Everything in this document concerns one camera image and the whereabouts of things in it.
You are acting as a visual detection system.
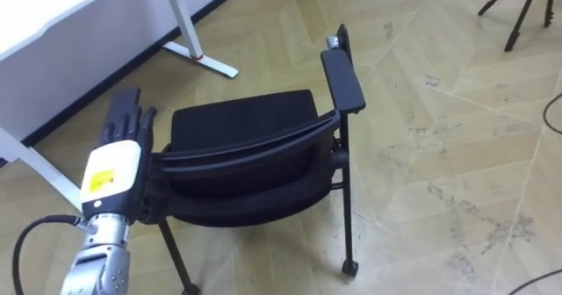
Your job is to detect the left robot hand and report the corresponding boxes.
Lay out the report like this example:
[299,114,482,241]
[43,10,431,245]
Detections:
[79,87,158,225]

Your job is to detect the black office chair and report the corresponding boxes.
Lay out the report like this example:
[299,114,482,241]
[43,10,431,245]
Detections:
[139,23,367,295]

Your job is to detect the white desk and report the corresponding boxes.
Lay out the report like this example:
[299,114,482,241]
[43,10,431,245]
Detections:
[0,0,241,212]

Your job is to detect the black tripod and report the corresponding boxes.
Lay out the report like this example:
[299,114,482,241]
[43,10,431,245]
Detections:
[477,0,558,53]

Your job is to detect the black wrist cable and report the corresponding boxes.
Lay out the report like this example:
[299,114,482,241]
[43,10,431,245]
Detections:
[11,214,87,295]

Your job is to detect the black floor cable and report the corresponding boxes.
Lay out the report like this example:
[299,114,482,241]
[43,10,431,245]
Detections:
[508,269,562,295]
[542,91,562,135]

